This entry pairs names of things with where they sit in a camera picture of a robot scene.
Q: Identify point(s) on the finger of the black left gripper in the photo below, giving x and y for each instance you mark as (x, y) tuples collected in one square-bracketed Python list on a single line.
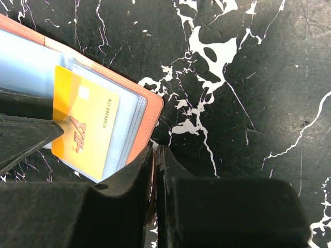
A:
[(14, 103), (22, 136)]

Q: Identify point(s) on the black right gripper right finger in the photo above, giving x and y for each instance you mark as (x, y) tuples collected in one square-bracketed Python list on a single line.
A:
[(209, 212)]

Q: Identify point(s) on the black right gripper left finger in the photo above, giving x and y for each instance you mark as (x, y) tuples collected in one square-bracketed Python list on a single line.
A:
[(77, 214)]

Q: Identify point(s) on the pink leather card holder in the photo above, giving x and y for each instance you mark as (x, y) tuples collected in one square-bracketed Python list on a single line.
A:
[(28, 61)]

